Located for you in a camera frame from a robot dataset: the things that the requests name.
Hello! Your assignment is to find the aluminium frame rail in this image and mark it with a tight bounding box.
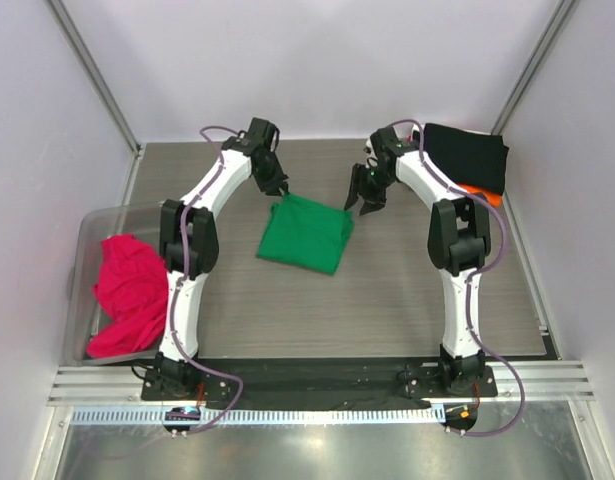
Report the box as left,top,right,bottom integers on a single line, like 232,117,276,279
46,364,148,406

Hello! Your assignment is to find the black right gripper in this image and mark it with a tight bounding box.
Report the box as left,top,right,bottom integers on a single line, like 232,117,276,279
345,162,396,215

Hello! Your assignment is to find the pink t shirt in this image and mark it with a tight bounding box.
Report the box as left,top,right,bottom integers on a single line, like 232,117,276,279
86,234,168,359

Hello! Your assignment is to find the white slotted cable duct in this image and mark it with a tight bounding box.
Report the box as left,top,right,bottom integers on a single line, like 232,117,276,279
71,405,445,426

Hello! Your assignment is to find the black folded t shirt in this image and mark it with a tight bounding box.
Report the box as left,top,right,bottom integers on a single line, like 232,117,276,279
423,123,509,196

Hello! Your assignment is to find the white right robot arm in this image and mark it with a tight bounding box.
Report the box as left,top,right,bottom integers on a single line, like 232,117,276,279
344,126,491,396

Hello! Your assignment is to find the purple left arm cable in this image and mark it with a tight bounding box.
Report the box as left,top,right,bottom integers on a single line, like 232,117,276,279
159,124,246,435

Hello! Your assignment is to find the clear plastic bin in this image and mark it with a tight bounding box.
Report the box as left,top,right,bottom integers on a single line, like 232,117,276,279
66,199,198,368

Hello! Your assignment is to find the green t shirt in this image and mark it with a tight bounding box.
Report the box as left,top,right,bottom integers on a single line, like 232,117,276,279
256,194,355,275

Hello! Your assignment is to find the orange folded t shirt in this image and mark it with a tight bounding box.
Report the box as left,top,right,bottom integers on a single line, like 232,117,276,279
460,184,503,208

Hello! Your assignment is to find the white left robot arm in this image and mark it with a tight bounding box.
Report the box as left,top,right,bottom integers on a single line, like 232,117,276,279
142,117,288,400

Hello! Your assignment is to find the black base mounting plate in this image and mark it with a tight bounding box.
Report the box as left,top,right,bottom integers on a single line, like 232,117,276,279
141,357,498,411

